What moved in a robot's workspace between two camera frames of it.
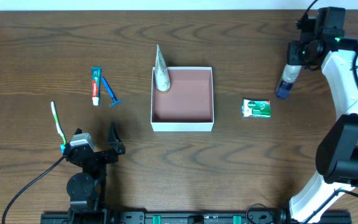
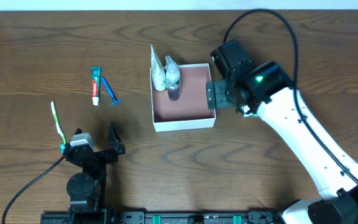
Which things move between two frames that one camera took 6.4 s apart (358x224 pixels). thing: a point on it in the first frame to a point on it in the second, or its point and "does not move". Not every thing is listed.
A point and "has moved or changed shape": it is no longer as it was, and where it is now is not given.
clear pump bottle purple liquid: x=289 y=76 has moved or changed shape
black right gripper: x=295 y=54 to x=215 y=94
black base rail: x=188 y=217 does not move
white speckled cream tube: x=162 y=76 has moved or changed shape
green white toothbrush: x=63 y=145 does not move
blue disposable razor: x=115 y=100 does not move
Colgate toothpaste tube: x=96 y=81 does not move
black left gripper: x=96 y=154 does not move
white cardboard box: x=188 y=105 does not move
